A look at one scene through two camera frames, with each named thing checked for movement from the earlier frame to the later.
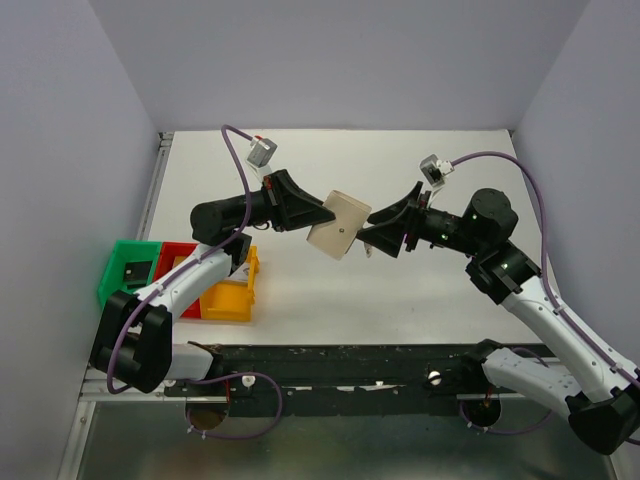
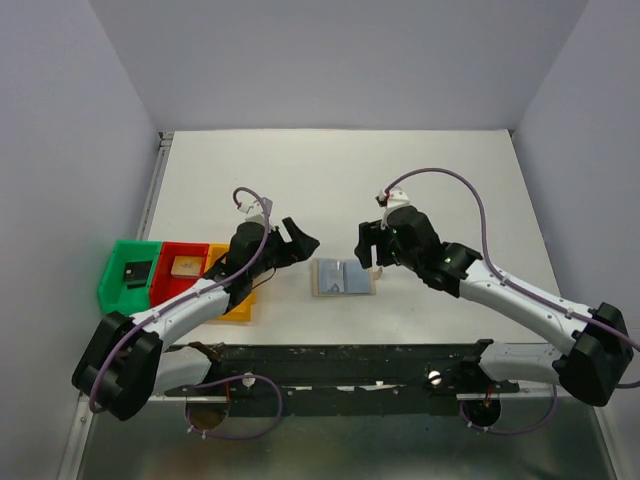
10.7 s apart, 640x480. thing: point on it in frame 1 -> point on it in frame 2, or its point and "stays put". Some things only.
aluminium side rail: (163, 148) stays put
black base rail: (341, 379) stays put
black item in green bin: (136, 274) stays put
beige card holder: (335, 237) -> (342, 277)
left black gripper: (284, 198) -> (302, 246)
